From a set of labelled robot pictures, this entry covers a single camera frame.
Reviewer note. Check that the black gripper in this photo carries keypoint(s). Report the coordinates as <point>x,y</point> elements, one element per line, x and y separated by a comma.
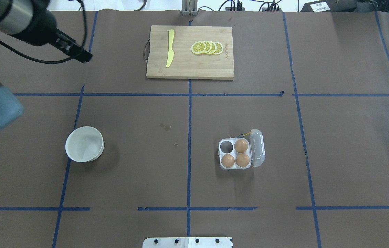
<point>41,32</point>

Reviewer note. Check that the brown egg from bowl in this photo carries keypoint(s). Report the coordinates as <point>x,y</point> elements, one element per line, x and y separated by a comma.
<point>227,161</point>

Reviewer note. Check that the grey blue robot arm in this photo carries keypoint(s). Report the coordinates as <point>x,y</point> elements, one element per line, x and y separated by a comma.
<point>33,23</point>

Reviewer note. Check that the brown egg back left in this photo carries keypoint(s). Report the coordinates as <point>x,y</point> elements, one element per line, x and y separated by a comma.
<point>241,146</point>

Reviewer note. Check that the clear plastic egg box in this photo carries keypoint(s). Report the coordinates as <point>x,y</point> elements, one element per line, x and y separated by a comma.
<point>256,150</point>

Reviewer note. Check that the brown egg front left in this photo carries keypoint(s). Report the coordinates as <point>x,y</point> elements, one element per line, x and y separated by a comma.
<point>243,160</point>

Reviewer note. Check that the white round bowl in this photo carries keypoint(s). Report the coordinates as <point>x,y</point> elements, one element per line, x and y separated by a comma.
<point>84,144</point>

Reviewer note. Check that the yellow plastic knife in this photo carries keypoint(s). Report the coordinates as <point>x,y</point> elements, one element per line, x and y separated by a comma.
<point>170,54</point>

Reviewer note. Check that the bamboo cutting board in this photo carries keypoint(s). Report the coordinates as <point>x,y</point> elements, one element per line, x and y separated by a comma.
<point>186,65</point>

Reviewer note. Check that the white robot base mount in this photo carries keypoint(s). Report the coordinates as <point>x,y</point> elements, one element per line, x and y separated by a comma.
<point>188,242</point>

